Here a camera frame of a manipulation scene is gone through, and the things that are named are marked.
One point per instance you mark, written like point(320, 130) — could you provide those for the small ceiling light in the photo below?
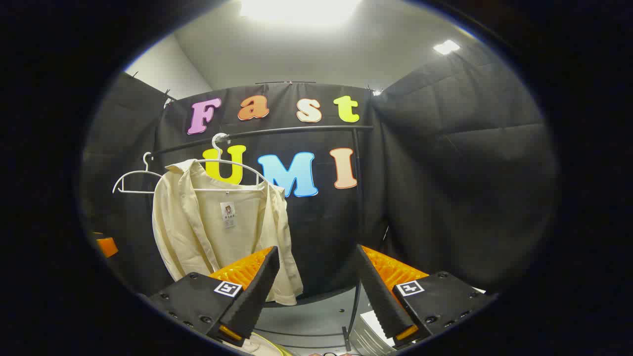
point(446, 47)

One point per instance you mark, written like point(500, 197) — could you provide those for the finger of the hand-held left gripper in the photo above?
point(106, 246)

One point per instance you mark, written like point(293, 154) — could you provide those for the white board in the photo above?
point(477, 289)

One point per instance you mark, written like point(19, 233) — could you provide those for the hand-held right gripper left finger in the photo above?
point(257, 291)

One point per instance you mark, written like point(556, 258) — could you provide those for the large white clothes hanger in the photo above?
point(232, 163)

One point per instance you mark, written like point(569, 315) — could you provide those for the large ceiling light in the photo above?
point(299, 10)

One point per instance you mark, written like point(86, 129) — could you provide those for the white slatted laundry hamper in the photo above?
point(368, 338)

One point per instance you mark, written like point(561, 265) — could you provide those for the cream shirt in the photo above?
point(188, 232)

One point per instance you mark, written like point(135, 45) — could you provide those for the small white clothes hanger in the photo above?
point(129, 174)

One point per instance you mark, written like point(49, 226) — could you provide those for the black backdrop cloth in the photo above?
point(455, 173)

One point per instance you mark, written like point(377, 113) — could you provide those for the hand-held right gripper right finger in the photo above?
point(378, 291)

